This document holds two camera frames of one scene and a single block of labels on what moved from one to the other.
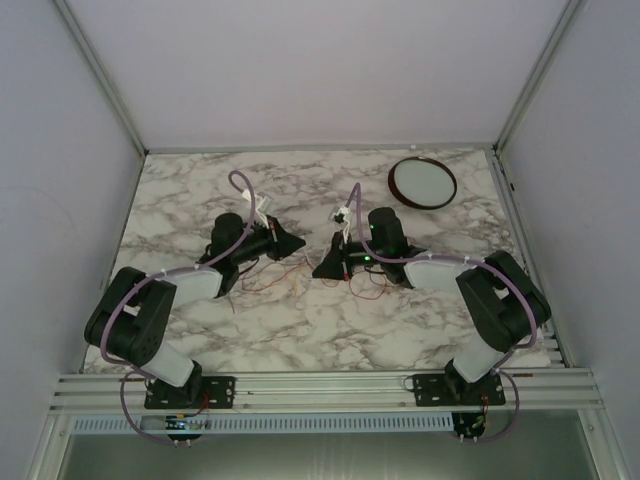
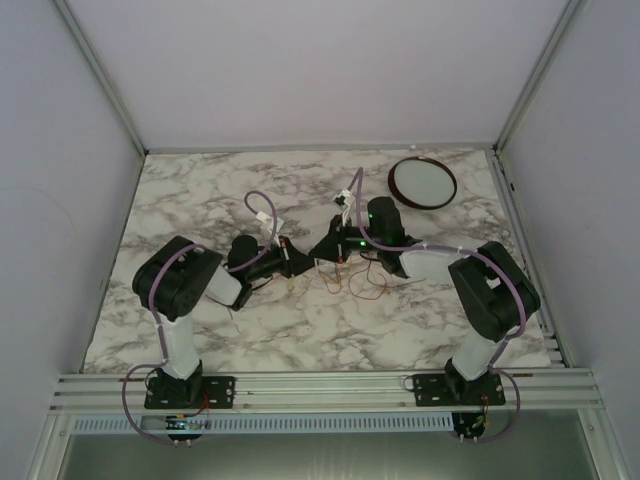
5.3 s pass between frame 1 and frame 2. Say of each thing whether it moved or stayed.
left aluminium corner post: stayed
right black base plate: stayed
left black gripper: moved
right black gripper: moved
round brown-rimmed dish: stayed
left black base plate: stayed
